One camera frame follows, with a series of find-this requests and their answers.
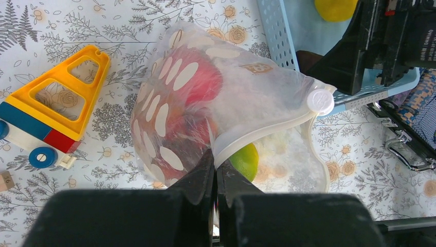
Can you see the clear dotted zip bag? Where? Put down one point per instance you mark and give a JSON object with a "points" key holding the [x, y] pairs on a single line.
{"points": [[260, 102]]}

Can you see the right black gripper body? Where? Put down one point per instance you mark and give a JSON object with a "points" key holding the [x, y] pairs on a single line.
{"points": [[403, 37]]}

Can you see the black poker chip case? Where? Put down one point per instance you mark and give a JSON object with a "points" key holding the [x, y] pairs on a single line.
{"points": [[411, 117]]}

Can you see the yellow bell pepper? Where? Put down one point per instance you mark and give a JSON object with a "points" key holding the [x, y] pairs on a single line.
{"points": [[335, 10]]}

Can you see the green yellow mango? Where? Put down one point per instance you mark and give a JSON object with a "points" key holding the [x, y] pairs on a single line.
{"points": [[246, 161]]}

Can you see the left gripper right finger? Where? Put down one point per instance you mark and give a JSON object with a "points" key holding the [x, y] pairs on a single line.
{"points": [[250, 217]]}

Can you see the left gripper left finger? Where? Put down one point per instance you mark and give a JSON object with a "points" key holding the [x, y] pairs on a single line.
{"points": [[180, 215]]}

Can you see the red tomato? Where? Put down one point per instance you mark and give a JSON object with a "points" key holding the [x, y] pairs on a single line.
{"points": [[191, 75]]}

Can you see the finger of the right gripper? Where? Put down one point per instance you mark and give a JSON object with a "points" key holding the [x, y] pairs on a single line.
{"points": [[343, 66]]}

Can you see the yellow toy vehicle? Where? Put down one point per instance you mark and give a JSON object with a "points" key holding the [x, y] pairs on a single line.
{"points": [[50, 137]]}

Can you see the wooden block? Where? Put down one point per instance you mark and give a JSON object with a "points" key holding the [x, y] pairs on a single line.
{"points": [[7, 181]]}

